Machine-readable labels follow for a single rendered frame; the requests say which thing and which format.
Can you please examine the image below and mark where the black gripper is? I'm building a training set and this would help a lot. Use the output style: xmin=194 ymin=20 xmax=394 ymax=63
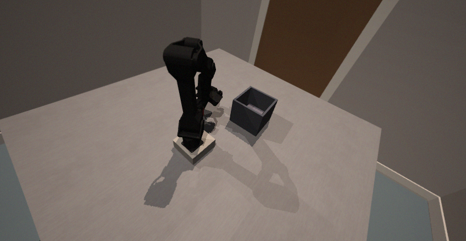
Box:
xmin=196 ymin=86 xmax=218 ymax=110

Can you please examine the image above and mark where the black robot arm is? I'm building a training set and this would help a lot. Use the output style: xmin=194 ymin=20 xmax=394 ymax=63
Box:
xmin=163 ymin=37 xmax=223 ymax=153

